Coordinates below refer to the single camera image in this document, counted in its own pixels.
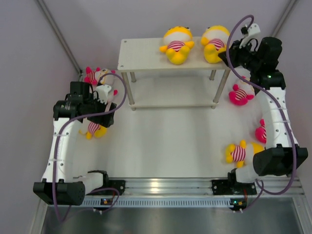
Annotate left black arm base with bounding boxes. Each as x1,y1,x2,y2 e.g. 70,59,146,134
107,179,126,195

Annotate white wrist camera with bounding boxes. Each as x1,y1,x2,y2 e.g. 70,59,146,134
96,84,113,104
239,23,260,48

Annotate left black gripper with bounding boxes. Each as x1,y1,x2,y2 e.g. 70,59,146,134
83,93,116,128

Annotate aluminium frame post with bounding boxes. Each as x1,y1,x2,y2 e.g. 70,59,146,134
270,0,299,37
34,0,82,74

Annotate left aluminium frame post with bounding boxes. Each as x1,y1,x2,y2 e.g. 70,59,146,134
34,0,82,74

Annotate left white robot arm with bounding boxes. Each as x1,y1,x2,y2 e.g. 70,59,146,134
33,100,117,206

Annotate grey slotted cable duct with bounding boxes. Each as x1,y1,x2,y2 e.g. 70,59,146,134
47,196,234,208

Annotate pink toy right glasses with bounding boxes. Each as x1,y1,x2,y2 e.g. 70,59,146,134
254,119,267,144

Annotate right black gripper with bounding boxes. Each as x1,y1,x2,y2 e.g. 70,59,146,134
218,38,261,72

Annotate pink toy top left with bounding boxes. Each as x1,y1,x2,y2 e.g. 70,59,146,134
84,67,116,86

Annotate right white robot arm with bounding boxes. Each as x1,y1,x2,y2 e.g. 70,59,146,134
219,37,308,194

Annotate white two-tier shelf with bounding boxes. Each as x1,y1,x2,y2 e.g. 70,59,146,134
117,37,230,111

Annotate aluminium front rail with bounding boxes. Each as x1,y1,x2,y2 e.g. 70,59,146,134
39,177,305,196

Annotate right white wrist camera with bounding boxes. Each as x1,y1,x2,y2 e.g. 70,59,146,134
239,23,260,48

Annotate pink toy top right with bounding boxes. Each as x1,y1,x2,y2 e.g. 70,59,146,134
229,78,255,106

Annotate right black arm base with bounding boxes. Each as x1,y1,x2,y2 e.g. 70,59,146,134
212,179,257,195

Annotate right aluminium frame post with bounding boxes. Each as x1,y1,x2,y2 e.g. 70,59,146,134
270,0,299,37

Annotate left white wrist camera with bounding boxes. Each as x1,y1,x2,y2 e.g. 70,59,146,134
96,84,113,104

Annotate yellow toy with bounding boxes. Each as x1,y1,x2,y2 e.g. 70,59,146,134
200,25,230,64
79,121,107,139
159,26,195,65
225,140,264,168

